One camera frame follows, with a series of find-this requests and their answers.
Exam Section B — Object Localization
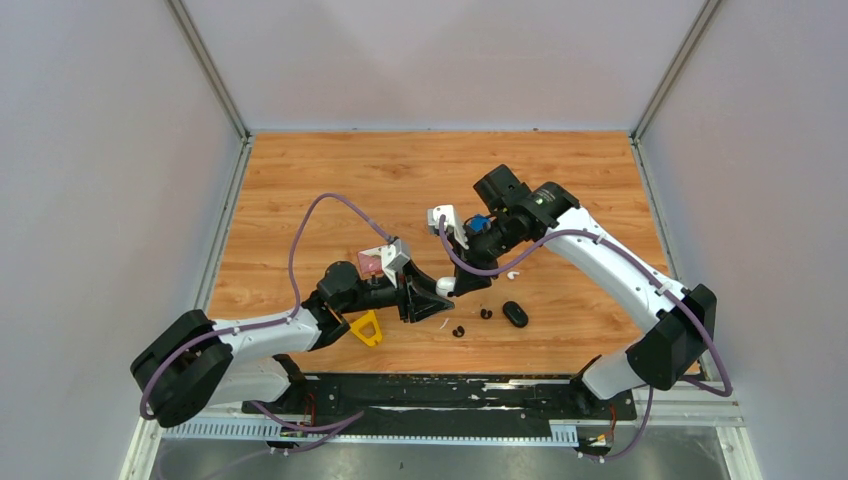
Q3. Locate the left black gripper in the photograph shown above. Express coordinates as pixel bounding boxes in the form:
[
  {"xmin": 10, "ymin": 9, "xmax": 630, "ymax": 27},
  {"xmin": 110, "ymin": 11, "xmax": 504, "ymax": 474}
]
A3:
[{"xmin": 340, "ymin": 260, "xmax": 456, "ymax": 325}]

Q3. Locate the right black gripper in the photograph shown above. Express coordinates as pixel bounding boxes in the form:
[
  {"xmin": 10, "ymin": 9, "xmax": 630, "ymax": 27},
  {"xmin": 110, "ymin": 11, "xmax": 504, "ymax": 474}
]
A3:
[{"xmin": 446, "ymin": 212, "xmax": 524, "ymax": 296}]

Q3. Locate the white earbud charging case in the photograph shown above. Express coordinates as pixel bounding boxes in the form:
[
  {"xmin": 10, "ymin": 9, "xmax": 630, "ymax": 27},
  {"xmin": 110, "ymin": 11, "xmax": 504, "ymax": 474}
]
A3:
[{"xmin": 436, "ymin": 277, "xmax": 456, "ymax": 298}]

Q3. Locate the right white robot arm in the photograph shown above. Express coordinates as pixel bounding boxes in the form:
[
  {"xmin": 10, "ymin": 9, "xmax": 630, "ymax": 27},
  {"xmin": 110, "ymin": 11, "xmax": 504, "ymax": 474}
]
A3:
[{"xmin": 427, "ymin": 165, "xmax": 717, "ymax": 418}]

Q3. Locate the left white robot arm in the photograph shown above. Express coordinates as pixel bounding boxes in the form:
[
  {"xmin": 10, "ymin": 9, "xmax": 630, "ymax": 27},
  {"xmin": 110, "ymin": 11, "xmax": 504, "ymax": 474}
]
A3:
[{"xmin": 130, "ymin": 261, "xmax": 454, "ymax": 428}]

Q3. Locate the black earbud case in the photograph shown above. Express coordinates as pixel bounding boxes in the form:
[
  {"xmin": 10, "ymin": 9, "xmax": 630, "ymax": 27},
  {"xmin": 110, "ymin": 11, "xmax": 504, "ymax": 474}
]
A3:
[{"xmin": 502, "ymin": 301, "xmax": 529, "ymax": 328}]

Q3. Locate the yellow triangular plastic piece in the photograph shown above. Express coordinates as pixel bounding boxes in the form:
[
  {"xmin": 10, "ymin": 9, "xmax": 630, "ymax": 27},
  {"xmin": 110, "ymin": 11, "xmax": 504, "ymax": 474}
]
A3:
[{"xmin": 350, "ymin": 310, "xmax": 383, "ymax": 348}]

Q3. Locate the pink snack packet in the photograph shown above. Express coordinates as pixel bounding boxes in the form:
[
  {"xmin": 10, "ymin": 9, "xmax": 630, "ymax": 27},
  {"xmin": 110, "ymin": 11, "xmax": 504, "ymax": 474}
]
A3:
[{"xmin": 357, "ymin": 247, "xmax": 382, "ymax": 276}]

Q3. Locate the blue toy brick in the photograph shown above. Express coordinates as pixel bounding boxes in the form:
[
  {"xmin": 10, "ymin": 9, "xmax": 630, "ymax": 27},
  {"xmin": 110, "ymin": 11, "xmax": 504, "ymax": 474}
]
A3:
[{"xmin": 464, "ymin": 214, "xmax": 491, "ymax": 236}]

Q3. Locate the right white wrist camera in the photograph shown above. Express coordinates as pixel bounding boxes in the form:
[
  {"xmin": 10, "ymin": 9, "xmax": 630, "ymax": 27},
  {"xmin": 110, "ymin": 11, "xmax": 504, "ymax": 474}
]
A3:
[{"xmin": 426, "ymin": 204, "xmax": 469, "ymax": 250}]

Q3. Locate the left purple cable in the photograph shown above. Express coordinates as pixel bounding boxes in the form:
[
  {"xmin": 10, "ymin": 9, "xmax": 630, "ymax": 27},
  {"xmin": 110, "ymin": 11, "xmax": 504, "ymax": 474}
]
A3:
[{"xmin": 137, "ymin": 192, "xmax": 399, "ymax": 458}]

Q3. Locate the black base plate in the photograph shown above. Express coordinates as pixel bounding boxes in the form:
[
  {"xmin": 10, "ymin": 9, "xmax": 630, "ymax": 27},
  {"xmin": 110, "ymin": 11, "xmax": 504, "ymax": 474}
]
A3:
[{"xmin": 265, "ymin": 373, "xmax": 637, "ymax": 438}]

